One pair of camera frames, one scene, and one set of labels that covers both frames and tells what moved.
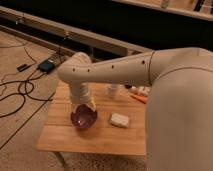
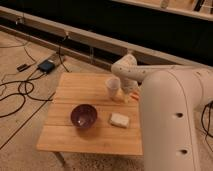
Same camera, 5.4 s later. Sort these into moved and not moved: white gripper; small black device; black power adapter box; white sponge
Moved: white gripper
Not moved: white sponge; small black device; black power adapter box
